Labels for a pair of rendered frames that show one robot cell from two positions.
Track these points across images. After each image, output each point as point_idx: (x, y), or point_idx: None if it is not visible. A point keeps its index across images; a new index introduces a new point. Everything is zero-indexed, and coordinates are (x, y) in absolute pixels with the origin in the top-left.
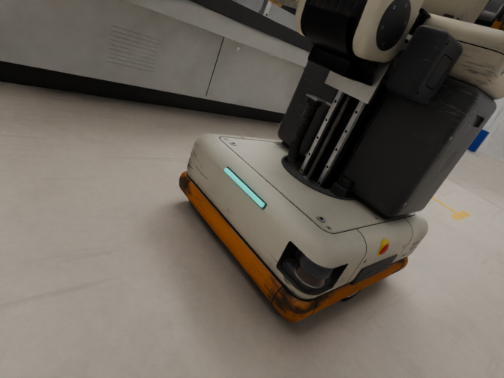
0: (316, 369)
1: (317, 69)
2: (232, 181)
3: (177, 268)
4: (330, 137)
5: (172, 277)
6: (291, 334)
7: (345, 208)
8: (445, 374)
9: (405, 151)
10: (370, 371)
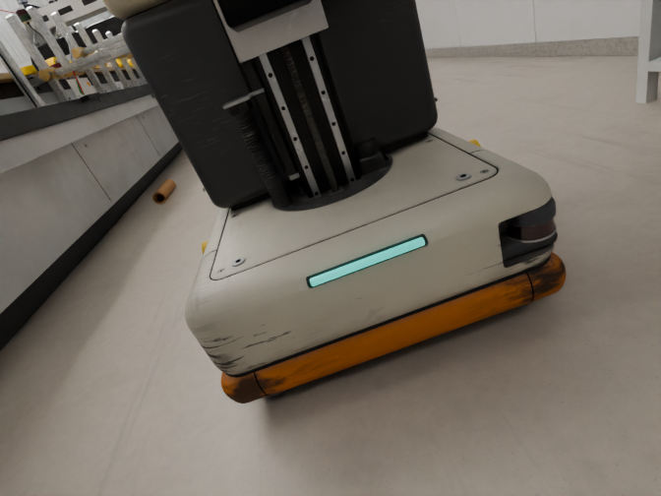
0: (605, 282)
1: (179, 73)
2: (341, 279)
3: (444, 437)
4: (314, 119)
5: (467, 447)
6: (552, 299)
7: (418, 160)
8: (566, 184)
9: (391, 48)
10: (586, 236)
